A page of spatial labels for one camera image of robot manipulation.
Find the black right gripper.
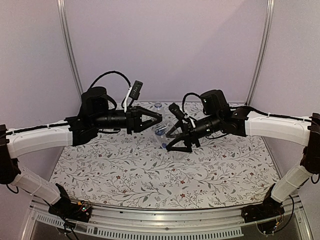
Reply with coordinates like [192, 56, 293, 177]
[165, 113, 222, 153]

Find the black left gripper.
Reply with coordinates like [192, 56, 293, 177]
[92, 106, 163, 135]

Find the blue label plastic bottle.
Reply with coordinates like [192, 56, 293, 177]
[151, 101, 166, 138]

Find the clear plastic bottle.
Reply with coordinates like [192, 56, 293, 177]
[152, 118, 191, 161]

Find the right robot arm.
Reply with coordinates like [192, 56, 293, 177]
[166, 89, 320, 218]

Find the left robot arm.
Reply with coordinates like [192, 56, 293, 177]
[0, 86, 162, 217]

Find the floral patterned table mat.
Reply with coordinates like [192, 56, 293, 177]
[46, 101, 285, 210]

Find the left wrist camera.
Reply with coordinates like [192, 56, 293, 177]
[123, 80, 143, 112]

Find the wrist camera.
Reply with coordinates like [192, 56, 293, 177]
[168, 103, 194, 123]
[123, 80, 143, 112]

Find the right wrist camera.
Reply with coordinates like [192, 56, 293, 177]
[168, 103, 194, 123]

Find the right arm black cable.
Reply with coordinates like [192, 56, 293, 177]
[181, 92, 202, 113]

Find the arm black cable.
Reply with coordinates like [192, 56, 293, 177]
[181, 92, 202, 113]
[88, 71, 132, 90]

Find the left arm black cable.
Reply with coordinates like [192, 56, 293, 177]
[88, 71, 132, 90]

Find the aluminium front frame rail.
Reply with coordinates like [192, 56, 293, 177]
[21, 195, 316, 240]

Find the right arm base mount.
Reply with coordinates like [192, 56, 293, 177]
[241, 195, 285, 223]

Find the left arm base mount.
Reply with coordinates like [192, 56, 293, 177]
[48, 183, 92, 223]

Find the left aluminium corner post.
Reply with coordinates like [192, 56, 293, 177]
[56, 0, 83, 97]

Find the aluminium corner post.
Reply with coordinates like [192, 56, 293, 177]
[245, 0, 275, 106]
[56, 0, 83, 97]

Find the right aluminium corner post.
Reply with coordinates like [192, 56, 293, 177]
[245, 0, 275, 106]

